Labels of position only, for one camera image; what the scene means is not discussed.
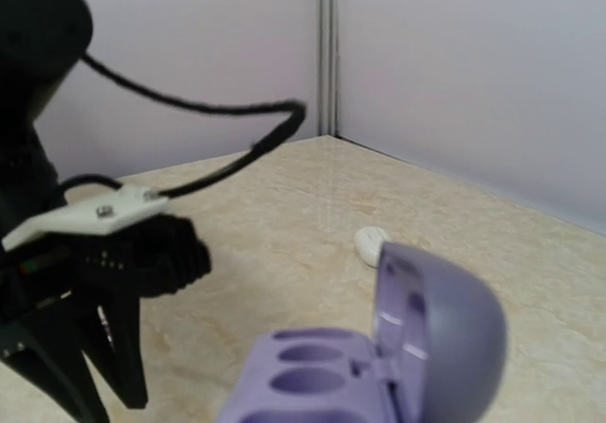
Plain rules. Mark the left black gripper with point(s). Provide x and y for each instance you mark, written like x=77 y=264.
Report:
x=156 y=257

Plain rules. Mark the white earbud charging case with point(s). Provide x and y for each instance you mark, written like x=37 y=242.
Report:
x=368 y=243

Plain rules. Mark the blue-grey earbud charging case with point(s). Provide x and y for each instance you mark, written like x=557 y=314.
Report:
x=437 y=354

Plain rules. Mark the purple earbud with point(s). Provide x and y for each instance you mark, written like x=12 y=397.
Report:
x=106 y=327

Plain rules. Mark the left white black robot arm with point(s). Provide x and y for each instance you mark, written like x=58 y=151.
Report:
x=41 y=41

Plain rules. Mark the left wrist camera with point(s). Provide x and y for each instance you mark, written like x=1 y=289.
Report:
x=100 y=215

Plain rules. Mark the left aluminium frame post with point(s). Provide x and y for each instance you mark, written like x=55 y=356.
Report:
x=327 y=68

